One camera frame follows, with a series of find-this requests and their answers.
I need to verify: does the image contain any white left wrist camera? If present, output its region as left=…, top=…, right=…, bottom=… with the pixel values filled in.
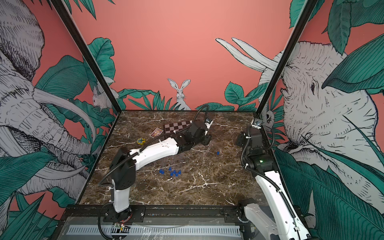
left=205, top=118, right=214, bottom=130

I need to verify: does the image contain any black frame post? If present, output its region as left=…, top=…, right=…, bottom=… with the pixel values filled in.
left=254, top=0, right=318, bottom=117
left=51, top=0, right=122, bottom=114

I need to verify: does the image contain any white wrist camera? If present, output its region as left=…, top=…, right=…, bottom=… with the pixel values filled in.
left=251, top=118, right=263, bottom=130
left=205, top=118, right=214, bottom=130

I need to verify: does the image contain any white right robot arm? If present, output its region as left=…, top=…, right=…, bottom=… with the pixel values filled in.
left=237, top=119, right=315, bottom=240

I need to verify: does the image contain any black frame post right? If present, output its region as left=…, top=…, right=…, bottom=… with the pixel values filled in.
left=254, top=0, right=318, bottom=117

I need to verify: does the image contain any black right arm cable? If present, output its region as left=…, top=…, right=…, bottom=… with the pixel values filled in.
left=239, top=125, right=298, bottom=229

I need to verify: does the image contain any black frame post left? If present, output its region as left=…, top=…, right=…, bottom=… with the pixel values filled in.
left=51, top=0, right=122, bottom=114

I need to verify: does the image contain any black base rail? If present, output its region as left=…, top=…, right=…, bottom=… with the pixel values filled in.
left=61, top=205, right=246, bottom=224

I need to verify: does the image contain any brown checkered chess board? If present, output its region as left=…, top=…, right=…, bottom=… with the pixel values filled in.
left=163, top=121, right=192, bottom=134

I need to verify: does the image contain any white slotted cable duct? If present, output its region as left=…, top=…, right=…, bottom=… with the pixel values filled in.
left=65, top=224, right=242, bottom=238

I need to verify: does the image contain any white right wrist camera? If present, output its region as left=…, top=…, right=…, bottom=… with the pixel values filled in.
left=251, top=118, right=263, bottom=130

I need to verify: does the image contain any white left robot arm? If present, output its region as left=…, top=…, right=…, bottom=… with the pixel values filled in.
left=99, top=119, right=214, bottom=213

